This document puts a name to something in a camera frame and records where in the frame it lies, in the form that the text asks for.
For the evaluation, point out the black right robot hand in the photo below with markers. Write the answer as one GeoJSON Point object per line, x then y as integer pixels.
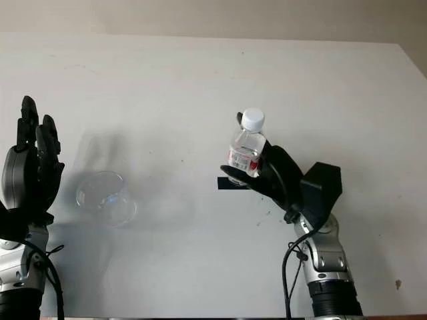
{"type": "Point", "coordinates": [283, 180]}

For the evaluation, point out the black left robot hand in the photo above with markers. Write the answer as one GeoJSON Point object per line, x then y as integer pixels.
{"type": "Point", "coordinates": [23, 180]}

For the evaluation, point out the clear plastic water bottle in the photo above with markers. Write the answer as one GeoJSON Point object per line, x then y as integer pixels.
{"type": "Point", "coordinates": [247, 146]}

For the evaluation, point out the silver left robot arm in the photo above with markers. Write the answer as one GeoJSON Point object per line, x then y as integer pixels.
{"type": "Point", "coordinates": [20, 266]}

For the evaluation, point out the black tape strip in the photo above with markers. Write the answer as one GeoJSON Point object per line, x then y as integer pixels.
{"type": "Point", "coordinates": [225, 185]}

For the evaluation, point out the clear glass bowl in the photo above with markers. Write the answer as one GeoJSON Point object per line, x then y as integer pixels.
{"type": "Point", "coordinates": [103, 196]}

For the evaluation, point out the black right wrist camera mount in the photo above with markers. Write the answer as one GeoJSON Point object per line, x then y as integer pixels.
{"type": "Point", "coordinates": [322, 190]}

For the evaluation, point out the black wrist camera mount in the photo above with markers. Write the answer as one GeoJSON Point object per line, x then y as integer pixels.
{"type": "Point", "coordinates": [322, 190]}
{"type": "Point", "coordinates": [8, 223]}

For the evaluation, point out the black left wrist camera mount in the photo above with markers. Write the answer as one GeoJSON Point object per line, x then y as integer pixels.
{"type": "Point", "coordinates": [8, 223]}

